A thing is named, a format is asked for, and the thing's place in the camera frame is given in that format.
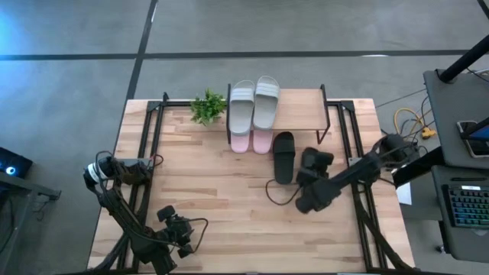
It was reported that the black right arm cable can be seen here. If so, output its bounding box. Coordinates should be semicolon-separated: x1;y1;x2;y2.
265;178;303;206

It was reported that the grey slide sandal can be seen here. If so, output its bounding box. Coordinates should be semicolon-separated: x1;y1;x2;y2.
252;75;281;131
228;79;256;137

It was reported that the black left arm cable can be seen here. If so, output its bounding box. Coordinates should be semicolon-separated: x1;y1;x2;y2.
182;217;210;254

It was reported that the black device with blue light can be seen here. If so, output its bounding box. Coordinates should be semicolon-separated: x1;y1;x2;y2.
0;147;34;179

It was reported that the black diagonal beam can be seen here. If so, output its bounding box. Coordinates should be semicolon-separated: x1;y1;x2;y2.
392;147;446;188

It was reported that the smartphone with dark screen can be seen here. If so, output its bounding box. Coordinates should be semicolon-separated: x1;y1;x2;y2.
457;120;489;159

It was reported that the backlit keyboard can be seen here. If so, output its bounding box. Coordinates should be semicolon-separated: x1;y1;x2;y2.
442;184;489;230

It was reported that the small green potted plant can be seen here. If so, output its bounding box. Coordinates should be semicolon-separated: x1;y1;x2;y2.
189;89;229;127

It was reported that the grey cart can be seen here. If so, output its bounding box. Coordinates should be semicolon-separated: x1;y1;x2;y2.
423;68;489;264

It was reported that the pink slide sandal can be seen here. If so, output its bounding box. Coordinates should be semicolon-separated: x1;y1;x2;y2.
230;130;251;154
251;128;274;155

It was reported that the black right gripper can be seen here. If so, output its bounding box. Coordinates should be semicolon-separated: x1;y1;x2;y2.
295;150;335;189

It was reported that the black round pole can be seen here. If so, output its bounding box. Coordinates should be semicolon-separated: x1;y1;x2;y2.
438;36;489;84

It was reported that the wooden shelf with black frame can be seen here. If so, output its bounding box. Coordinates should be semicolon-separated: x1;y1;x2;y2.
227;84;333;147

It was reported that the yellow cable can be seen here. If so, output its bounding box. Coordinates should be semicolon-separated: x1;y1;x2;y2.
393;108;438;141

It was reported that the grey metal stand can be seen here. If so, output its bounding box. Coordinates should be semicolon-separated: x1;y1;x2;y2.
0;171;62;275

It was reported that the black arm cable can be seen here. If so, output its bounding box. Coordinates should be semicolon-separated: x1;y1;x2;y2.
182;217;210;254
265;178;303;206

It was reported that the black metal rig frame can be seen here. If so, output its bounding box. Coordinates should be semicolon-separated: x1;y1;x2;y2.
91;91;417;275

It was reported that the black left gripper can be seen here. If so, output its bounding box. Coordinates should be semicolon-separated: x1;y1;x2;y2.
157;205;194;260

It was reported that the white paper sheet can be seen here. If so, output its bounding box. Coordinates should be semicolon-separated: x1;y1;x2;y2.
396;182;413;206

